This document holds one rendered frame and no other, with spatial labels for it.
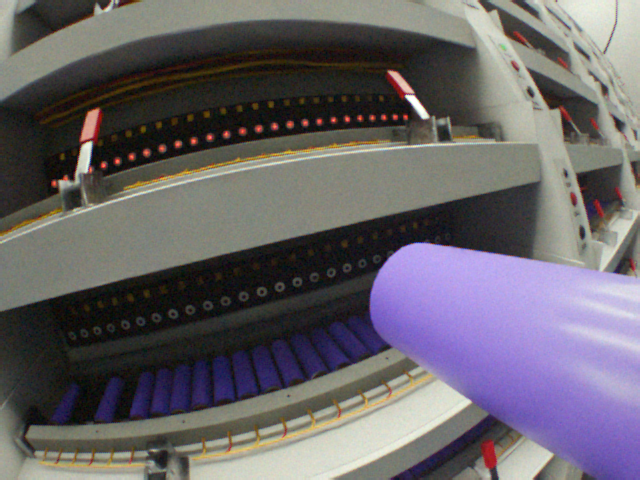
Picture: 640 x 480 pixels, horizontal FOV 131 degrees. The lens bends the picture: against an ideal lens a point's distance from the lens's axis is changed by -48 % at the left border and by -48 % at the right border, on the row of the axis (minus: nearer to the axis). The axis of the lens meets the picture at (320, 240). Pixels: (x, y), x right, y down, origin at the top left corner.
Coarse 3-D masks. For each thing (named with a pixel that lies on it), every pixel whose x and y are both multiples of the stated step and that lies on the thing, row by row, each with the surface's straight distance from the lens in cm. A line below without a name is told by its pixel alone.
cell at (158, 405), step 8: (160, 376) 29; (168, 376) 29; (160, 384) 28; (168, 384) 29; (160, 392) 27; (168, 392) 28; (152, 400) 27; (160, 400) 26; (168, 400) 27; (152, 408) 26; (160, 408) 26; (168, 408) 26
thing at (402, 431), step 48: (480, 240) 44; (336, 288) 33; (144, 336) 34; (192, 336) 33; (48, 384) 40; (96, 384) 38; (432, 384) 24; (0, 432) 33; (288, 432) 22; (336, 432) 22; (384, 432) 21; (432, 432) 22
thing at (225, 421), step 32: (384, 352) 24; (320, 384) 22; (352, 384) 22; (384, 384) 23; (416, 384) 23; (192, 416) 23; (224, 416) 22; (256, 416) 21; (288, 416) 22; (64, 448) 30; (96, 448) 27; (128, 448) 26
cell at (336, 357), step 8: (320, 328) 29; (312, 336) 28; (320, 336) 28; (328, 336) 28; (320, 344) 27; (328, 344) 26; (336, 344) 27; (320, 352) 27; (328, 352) 26; (336, 352) 25; (328, 360) 25; (336, 360) 24; (344, 360) 24; (336, 368) 24
